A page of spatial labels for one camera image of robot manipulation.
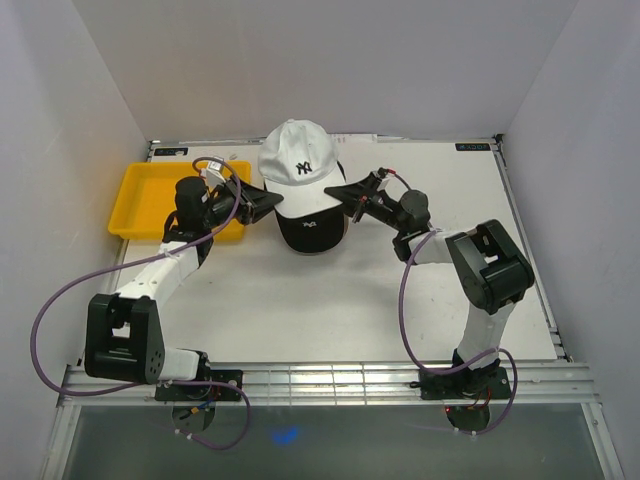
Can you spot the white cap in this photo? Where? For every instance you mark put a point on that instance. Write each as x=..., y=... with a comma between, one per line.
x=299, y=161

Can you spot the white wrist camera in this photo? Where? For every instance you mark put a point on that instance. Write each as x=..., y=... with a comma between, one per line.
x=383, y=176
x=213, y=172

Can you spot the white paper label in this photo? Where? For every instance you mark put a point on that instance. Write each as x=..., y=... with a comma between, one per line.
x=352, y=138

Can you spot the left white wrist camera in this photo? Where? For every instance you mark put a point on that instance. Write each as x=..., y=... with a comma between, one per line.
x=213, y=172

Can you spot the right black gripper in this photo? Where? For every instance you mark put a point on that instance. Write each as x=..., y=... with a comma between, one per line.
x=358, y=196

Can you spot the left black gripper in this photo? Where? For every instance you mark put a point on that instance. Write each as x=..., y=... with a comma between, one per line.
x=255, y=203

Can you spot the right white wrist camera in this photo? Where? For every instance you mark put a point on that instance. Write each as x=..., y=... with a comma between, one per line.
x=383, y=176

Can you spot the yellow plastic tray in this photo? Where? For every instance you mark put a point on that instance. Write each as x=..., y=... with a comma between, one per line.
x=150, y=202

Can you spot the black logo plate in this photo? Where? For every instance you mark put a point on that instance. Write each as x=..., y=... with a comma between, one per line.
x=472, y=147

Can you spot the plain black cap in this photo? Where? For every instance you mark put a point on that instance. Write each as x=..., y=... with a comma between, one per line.
x=310, y=220

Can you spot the aluminium front rail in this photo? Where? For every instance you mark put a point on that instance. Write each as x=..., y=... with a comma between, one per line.
x=378, y=384

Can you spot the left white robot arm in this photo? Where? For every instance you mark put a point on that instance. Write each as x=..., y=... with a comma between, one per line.
x=124, y=339

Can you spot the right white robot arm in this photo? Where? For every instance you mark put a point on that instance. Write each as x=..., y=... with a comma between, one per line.
x=492, y=271

